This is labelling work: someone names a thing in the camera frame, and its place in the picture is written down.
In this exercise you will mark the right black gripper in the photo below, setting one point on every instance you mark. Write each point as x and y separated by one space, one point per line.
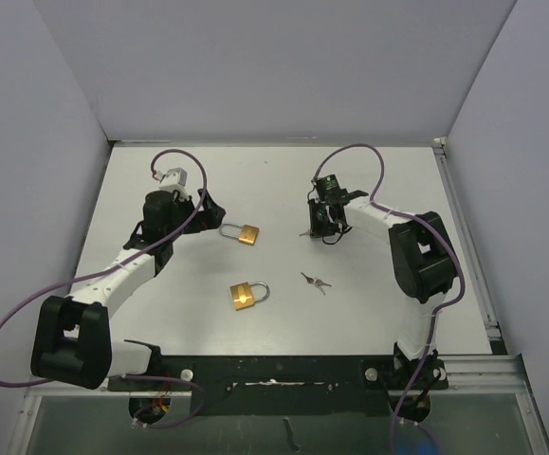
319 230

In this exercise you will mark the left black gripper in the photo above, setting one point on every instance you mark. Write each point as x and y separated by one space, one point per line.
208 219

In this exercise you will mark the brass padlock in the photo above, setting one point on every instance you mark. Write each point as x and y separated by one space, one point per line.
244 234
243 296

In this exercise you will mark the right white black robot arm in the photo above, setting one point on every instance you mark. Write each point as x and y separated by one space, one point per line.
419 245

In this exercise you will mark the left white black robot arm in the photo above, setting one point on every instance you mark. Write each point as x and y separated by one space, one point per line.
73 342

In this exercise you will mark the silver key bunch on table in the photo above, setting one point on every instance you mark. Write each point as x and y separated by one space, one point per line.
317 283

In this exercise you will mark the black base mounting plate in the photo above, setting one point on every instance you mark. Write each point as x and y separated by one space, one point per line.
300 385

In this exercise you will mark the aluminium frame rail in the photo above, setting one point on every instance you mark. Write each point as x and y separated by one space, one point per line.
500 372

